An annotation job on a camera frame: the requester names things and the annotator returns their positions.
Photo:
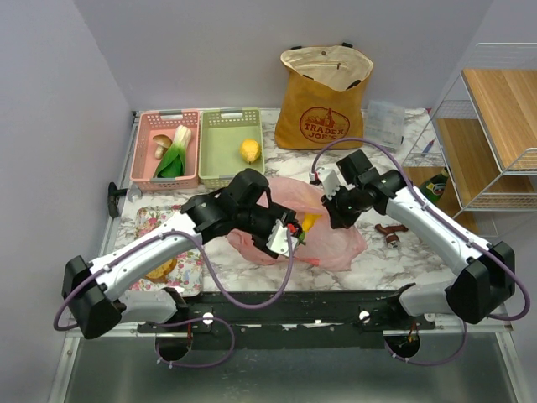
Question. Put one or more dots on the green plastic basket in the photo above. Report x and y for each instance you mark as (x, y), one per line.
(221, 135)

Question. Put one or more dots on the yellow banana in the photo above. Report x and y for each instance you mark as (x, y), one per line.
(309, 221)

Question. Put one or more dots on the floral tray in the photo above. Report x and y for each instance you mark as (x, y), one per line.
(187, 274)

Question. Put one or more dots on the green glass bottle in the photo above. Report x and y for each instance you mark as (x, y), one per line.
(433, 189)

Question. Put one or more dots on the yellow lemon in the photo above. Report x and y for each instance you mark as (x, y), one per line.
(250, 150)

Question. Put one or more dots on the black mounting rail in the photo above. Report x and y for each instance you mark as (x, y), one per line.
(298, 319)

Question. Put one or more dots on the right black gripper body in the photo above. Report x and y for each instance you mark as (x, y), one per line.
(346, 205)

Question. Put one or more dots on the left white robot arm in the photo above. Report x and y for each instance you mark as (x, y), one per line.
(97, 292)

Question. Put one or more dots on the brown toy mushroom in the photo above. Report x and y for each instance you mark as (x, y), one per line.
(163, 142)

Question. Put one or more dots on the green leek vegetable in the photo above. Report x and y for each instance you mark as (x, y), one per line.
(173, 161)

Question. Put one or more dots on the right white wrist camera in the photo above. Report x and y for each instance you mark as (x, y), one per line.
(327, 179)

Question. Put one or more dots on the pink plastic grocery bag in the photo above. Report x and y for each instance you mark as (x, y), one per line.
(327, 248)

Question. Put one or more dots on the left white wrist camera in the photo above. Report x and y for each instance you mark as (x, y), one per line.
(284, 238)

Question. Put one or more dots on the blue pen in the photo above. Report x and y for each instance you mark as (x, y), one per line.
(427, 149)

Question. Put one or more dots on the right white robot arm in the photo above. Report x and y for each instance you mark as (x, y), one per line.
(483, 272)

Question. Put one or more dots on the clear plastic box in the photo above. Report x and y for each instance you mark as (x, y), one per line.
(384, 124)

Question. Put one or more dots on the bread slice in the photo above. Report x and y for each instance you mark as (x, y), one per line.
(160, 273)

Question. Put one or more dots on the white wire wooden shelf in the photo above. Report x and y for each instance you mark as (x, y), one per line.
(485, 131)

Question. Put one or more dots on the yellow Trader Joe's tote bag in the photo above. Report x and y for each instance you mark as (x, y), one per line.
(323, 98)

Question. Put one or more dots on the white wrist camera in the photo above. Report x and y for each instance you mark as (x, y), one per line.
(284, 238)
(327, 179)

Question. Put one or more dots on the pink plastic basket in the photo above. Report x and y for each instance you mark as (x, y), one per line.
(151, 124)

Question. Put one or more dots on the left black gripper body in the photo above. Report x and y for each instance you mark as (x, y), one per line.
(259, 223)

